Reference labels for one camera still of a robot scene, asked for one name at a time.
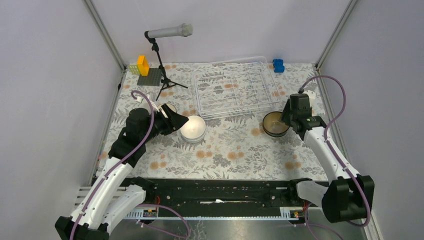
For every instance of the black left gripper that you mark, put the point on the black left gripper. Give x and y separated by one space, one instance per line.
173 121

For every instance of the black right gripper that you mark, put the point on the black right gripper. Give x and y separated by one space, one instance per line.
285 117

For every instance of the dark blue ceramic bowl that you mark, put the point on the dark blue ceramic bowl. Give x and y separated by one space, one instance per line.
273 126

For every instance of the white ribbed bowl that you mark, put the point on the white ribbed bowl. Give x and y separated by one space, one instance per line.
194 130

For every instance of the teal bowl white interior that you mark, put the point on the teal bowl white interior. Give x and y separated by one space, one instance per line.
161 108

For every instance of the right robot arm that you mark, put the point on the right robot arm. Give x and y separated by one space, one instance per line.
349 195

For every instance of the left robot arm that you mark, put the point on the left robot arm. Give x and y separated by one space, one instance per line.
97 215

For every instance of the grey toy baseplate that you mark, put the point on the grey toy baseplate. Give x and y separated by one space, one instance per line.
152 79

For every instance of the blue toy block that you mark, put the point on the blue toy block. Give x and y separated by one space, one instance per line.
278 65

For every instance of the yellow-green toy block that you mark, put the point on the yellow-green toy block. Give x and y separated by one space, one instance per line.
134 69

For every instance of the orange toy block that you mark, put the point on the orange toy block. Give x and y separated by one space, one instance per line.
143 65

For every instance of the floral patterned table mat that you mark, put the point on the floral patterned table mat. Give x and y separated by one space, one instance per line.
233 147

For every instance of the black microphone tripod stand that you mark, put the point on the black microphone tripod stand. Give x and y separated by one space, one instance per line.
166 82

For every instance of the grey microphone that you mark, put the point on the grey microphone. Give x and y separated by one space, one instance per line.
182 30

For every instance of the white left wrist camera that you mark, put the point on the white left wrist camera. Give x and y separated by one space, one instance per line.
143 101

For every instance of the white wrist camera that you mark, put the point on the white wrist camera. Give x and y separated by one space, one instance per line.
311 94
143 101

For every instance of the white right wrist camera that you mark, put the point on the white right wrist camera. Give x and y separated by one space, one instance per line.
311 94

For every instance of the white wire dish rack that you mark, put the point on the white wire dish rack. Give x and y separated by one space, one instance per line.
234 87

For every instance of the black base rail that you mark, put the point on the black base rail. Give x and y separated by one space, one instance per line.
221 199

